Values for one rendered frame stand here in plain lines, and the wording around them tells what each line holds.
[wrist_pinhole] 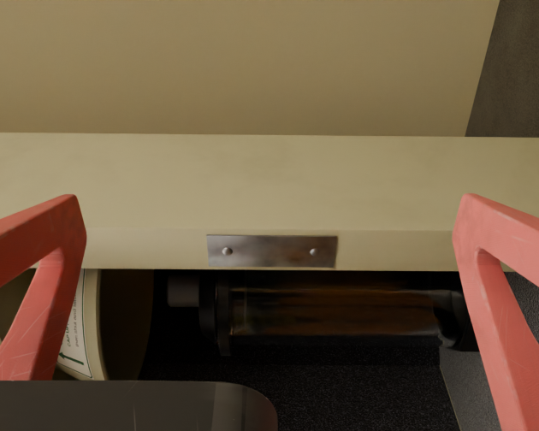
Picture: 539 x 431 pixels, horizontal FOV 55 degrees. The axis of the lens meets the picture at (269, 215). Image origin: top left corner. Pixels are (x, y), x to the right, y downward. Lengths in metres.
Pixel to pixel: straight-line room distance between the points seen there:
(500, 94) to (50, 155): 0.48
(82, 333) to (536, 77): 0.47
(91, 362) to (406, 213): 0.24
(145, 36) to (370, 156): 0.42
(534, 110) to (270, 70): 0.31
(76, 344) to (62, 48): 0.43
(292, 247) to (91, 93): 0.51
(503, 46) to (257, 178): 0.41
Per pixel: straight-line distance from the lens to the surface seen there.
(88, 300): 0.38
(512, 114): 0.62
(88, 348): 0.39
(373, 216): 0.29
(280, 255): 0.29
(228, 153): 0.35
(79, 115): 0.76
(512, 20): 0.65
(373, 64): 0.70
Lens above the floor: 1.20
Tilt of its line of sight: level
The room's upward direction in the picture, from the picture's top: 90 degrees counter-clockwise
